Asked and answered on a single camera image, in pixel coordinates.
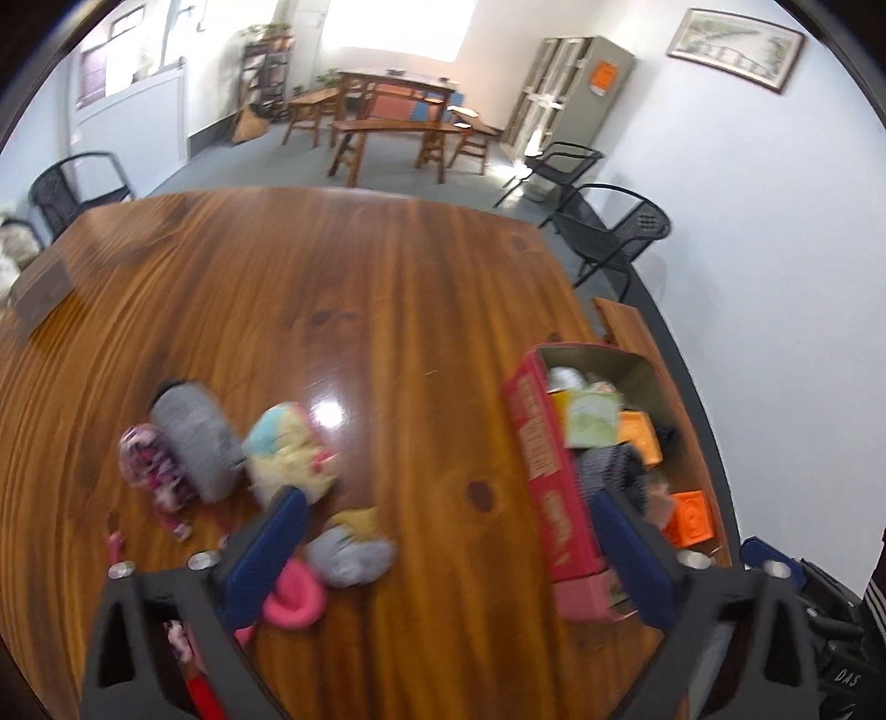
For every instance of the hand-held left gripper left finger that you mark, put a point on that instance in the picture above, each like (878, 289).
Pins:
(266, 554)

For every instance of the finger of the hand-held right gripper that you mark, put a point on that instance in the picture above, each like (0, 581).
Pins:
(761, 550)

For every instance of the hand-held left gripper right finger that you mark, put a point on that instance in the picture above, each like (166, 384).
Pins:
(633, 561)

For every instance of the deep orange embossed toy cube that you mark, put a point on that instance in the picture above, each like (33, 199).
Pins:
(689, 518)

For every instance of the grey sock ball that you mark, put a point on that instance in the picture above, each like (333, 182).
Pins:
(349, 554)

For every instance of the black sock grey trim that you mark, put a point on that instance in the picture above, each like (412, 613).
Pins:
(612, 471)

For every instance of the yellow pink sock ball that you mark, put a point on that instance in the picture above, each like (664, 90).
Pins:
(287, 450)

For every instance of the pink toy dumbbell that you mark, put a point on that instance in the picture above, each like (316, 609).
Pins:
(178, 638)

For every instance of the pink rectangular tin box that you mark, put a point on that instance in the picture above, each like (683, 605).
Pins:
(547, 471)

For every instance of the light orange embossed toy cube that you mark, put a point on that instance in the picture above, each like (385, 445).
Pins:
(640, 435)

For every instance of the grey ribbed sock dark cuff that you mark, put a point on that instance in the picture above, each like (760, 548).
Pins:
(197, 443)

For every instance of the pink leopard print sock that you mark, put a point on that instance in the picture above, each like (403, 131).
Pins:
(156, 467)

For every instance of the green toy cube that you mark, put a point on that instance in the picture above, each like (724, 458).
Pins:
(592, 417)

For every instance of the white mug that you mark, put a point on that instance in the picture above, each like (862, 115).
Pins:
(564, 377)

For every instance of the wooden bench seat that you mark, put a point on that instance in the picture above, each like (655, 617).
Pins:
(623, 322)

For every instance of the black metal chair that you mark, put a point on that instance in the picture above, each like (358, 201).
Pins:
(616, 232)
(76, 190)
(561, 166)

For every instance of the white cloth bundle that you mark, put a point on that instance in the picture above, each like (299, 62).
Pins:
(14, 249)

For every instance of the straw broom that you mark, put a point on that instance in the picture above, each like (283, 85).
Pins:
(249, 124)

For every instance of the long wooden bench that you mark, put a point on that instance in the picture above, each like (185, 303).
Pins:
(394, 138)

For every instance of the small wooden bench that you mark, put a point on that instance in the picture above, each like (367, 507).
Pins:
(474, 138)
(308, 114)

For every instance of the red blue foam floor mat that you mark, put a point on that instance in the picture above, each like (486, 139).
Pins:
(405, 109)

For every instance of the grey cabinet with orange sticker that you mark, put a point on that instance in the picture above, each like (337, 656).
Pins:
(574, 97)

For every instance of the dark plant shelf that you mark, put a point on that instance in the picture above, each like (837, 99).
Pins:
(266, 69)

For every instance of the wooden dining table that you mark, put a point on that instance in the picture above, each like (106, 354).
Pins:
(401, 86)

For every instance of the framed wall picture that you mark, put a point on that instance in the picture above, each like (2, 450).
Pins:
(737, 48)

